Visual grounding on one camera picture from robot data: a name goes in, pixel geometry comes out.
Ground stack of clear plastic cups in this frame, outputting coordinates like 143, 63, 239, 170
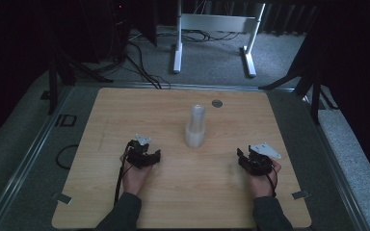
184, 103, 206, 149

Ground person's right hand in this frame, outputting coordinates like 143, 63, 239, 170
246, 159, 283, 199

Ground black floor cable bundle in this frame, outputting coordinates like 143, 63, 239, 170
121, 40, 172, 90

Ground black looped floor cable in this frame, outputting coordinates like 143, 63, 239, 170
55, 143, 80, 170

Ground white metal desk frame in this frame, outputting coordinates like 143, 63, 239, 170
172, 0, 267, 79

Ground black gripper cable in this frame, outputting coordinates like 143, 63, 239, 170
113, 142, 134, 207
265, 164, 279, 198

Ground person's left hand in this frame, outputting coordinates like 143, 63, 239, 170
119, 153, 155, 197

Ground black metal stand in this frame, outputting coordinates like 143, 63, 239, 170
257, 30, 340, 126
46, 44, 114, 116

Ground dark equipment cabinet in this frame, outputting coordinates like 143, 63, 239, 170
100, 0, 133, 63

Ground black cables under desk frame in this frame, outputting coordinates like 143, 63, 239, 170
159, 28, 243, 43

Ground grey tape piece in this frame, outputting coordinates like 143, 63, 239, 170
291, 189, 311, 201
56, 192, 73, 205

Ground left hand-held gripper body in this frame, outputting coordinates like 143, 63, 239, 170
125, 133, 157, 170

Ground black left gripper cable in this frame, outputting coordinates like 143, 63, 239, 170
113, 142, 134, 207

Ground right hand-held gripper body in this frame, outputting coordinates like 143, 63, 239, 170
247, 141, 283, 177

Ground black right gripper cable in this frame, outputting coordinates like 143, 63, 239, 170
265, 164, 279, 198

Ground black floor tape mark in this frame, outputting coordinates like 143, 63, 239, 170
54, 114, 78, 128

